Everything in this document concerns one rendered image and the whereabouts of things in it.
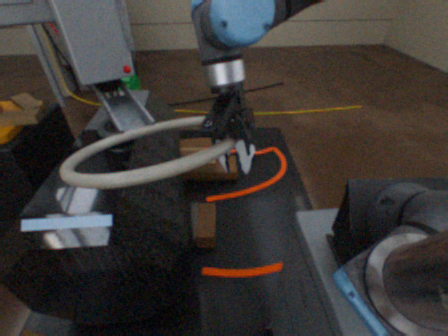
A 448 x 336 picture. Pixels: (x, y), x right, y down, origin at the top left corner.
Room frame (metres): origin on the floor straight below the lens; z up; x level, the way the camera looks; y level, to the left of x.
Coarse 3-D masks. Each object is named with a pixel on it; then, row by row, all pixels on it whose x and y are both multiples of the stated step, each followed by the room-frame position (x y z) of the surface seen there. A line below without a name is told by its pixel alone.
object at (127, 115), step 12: (96, 84) 1.12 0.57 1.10; (120, 84) 1.17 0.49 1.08; (120, 96) 1.09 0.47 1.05; (132, 96) 1.00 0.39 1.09; (108, 108) 0.90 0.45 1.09; (120, 108) 0.99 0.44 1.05; (132, 108) 0.99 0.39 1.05; (144, 108) 0.90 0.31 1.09; (120, 120) 0.89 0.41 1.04; (132, 120) 0.89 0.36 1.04; (144, 120) 0.89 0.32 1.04; (120, 132) 0.75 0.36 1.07; (156, 132) 0.82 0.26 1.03
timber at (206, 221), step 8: (200, 208) 1.27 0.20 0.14; (208, 208) 1.27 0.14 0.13; (200, 216) 1.20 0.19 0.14; (208, 216) 1.20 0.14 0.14; (200, 224) 1.13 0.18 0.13; (208, 224) 1.13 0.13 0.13; (200, 232) 1.06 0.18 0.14; (208, 232) 1.06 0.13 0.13; (200, 240) 1.03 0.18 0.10; (208, 240) 1.03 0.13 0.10
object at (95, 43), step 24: (48, 0) 1.18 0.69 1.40; (72, 0) 1.06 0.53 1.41; (96, 0) 1.10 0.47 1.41; (72, 24) 1.05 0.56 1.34; (96, 24) 1.09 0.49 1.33; (120, 24) 1.14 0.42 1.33; (72, 48) 1.03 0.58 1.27; (96, 48) 1.08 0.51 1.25; (120, 48) 1.12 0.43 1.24; (96, 72) 1.06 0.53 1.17; (120, 72) 1.11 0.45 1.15
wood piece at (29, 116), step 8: (8, 112) 1.39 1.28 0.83; (16, 112) 1.39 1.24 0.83; (24, 112) 1.39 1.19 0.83; (32, 112) 1.39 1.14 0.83; (40, 112) 1.42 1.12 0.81; (0, 120) 1.31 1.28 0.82; (8, 120) 1.32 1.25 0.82; (16, 120) 1.33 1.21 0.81; (24, 120) 1.33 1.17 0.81; (32, 120) 1.34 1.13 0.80; (40, 120) 1.38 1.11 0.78
